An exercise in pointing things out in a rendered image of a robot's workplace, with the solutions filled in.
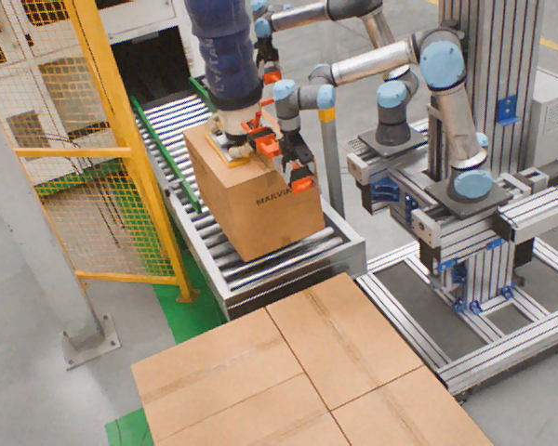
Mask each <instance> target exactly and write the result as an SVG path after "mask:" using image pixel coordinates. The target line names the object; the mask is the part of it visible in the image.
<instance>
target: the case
mask: <svg viewBox="0 0 558 446"><path fill-rule="evenodd" d="M261 109H262V114H263V116H264V117H265V118H266V119H267V120H268V121H269V122H270V123H271V124H272V125H273V126H274V127H275V128H276V129H277V130H278V131H279V132H280V127H279V124H278V123H276V121H277V120H275V119H274V118H273V117H272V116H271V115H270V114H269V113H268V112H266V111H265V110H264V109H263V108H262V107H261ZM209 131H211V130H210V128H209V127H208V125H207V122H205V123H202V124H199V125H195V126H192V127H189V128H187V129H184V130H181V133H182V135H183V139H184V142H185V146H186V149H187V152H188V155H189V159H190V162H191V165H192V168H193V173H194V177H195V180H196V184H197V187H198V190H199V193H200V197H201V199H202V201H203V202H204V204H205V205H206V207H207V209H208V210H209V211H210V213H211V214H212V216H213V217H214V218H215V219H216V220H217V221H218V223H219V225H220V226H221V228H222V229H223V230H224V232H225V233H226V235H227V236H228V238H229V239H230V241H231V242H232V244H233V246H234V247H235V249H236V250H237V251H238V253H239V254H240V256H241V258H242V259H243V261H244V262H245V263H246V262H248V261H251V260H253V259H255V258H258V257H260V256H264V255H266V254H268V253H270V252H272V251H274V250H277V249H279V248H282V247H284V246H286V245H289V244H291V243H294V242H295V241H297V240H300V239H302V238H304V237H307V236H309V235H312V234H314V233H315V232H318V231H320V230H324V229H325V223H324V218H323V210H322V204H321V196H320V193H319V192H318V191H317V190H316V189H315V187H312V189H309V190H305V191H303V192H300V193H298V194H296V195H294V191H293V190H291V188H290V187H289V186H288V185H287V184H285V180H284V176H281V175H280V174H279V172H278V171H277V170H276V169H275V168H274V165H273V162H272V161H271V160H269V159H268V158H267V157H266V156H265V155H264V152H260V153H257V152H254V151H252V152H250V153H248V154H247V157H248V158H249V160H250V162H249V163H246V164H242V165H237V166H235V167H233V168H228V166H227V165H226V164H225V163H224V162H223V161H222V160H221V159H220V157H219V156H218V154H217V153H216V152H215V150H214V149H213V148H212V146H211V145H210V143H209V142H208V141H207V139H206V138H205V136H204V133H206V132H209Z"/></svg>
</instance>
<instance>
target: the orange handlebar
mask: <svg viewBox="0 0 558 446"><path fill-rule="evenodd" d="M271 80H272V81H273V82H274V83H277V82H279V81H281V80H279V79H278V78H277V77H276V76H275V75H273V76H271ZM273 102H274V99H273V98H266V99H263V100H260V105H261V107H262V106H265V105H267V104H270V103H273ZM240 126H242V127H243V129H244V130H245V131H246V132H249V131H251V129H250V128H249V127H248V126H247V124H246V123H245V122H242V123H241V124H240ZM269 144H270V145H269V146H267V147H266V146H265V144H264V143H260V144H259V147H260V148H261V149H262V150H263V152H264V155H265V156H266V157H267V158H268V159H269V160H271V161H272V158H274V157H277V156H280V155H282V154H281V153H280V151H279V146H278V143H275V142H274V141H273V140H272V139H270V140H269ZM311 184H312V182H311V181H310V180H309V181H307V182H305V183H302V184H298V185H297V190H306V189H308V188H309V187H310V186H311Z"/></svg>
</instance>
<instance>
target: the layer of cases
mask: <svg viewBox="0 0 558 446"><path fill-rule="evenodd" d="M265 308H266V309H265ZM265 308H261V309H259V310H256V311H254V312H252V313H249V314H247V315H245V316H243V317H241V318H239V319H238V320H235V321H232V322H229V323H227V324H225V325H222V326H220V327H219V328H217V329H214V330H212V331H210V332H207V333H203V334H200V335H198V336H195V337H193V338H191V339H189V340H186V341H184V342H182V343H179V344H177V345H176V346H173V347H171V348H168V349H165V350H164V351H162V352H159V353H157V354H155V355H152V356H151V357H149V358H146V359H144V360H142V361H138V362H136V363H134V364H132V365H131V367H132V370H133V374H134V376H135V379H136V382H137V386H138V389H139V393H140V397H141V400H142V406H143V410H144V412H145V415H146V418H147V422H148V425H149V428H150V430H151V434H152V437H153V442H154V446H494V445H493V444H492V442H491V441H490V440H489V439H488V437H487V436H486V435H485V434H484V432H483V431H482V430H481V429H480V428H479V427H478V426H477V425H476V424H475V423H474V422H473V421H472V419H471V418H470V417H469V416H468V415H467V413H466V412H465V411H464V410H463V409H462V408H461V406H460V405H459V404H458V403H457V402H456V400H455V399H454V398H453V397H452V396H451V395H450V393H449V392H448V391H447V390H446V389H445V387H444V386H443V385H442V384H441V383H440V382H439V380H438V379H437V378H436V377H435V376H434V375H433V373H432V372H431V371H430V370H429V369H428V367H427V366H426V365H424V363H423V362H422V360H421V359H420V358H419V357H418V356H417V355H416V354H415V353H414V352H413V351H412V349H411V348H410V347H409V346H408V345H407V344H406V342H405V341H404V340H403V339H402V338H401V336H400V335H399V334H397V333H396V332H395V330H394V329H393V328H392V327H391V326H390V324H389V323H388V322H387V321H386V320H385V319H384V317H383V316H382V315H381V314H380V313H379V311H378V310H377V309H376V308H375V307H374V306H373V304H372V303H371V302H370V301H369V300H368V299H367V297H366V296H365V295H364V294H363V293H362V291H361V290H360V289H359V288H358V286H357V284H356V283H355V282H354V281H353V280H352V278H351V277H350V276H349V275H348V274H347V272H343V273H340V274H339V275H337V276H335V277H332V278H330V279H328V280H325V281H323V282H319V283H317V284H316V285H313V286H311V287H309V288H307V289H304V290H302V291H300V292H297V293H296V294H294V295H291V296H289V297H287V298H284V299H282V300H280V301H277V302H275V303H273V304H270V305H269V306H267V307H265Z"/></svg>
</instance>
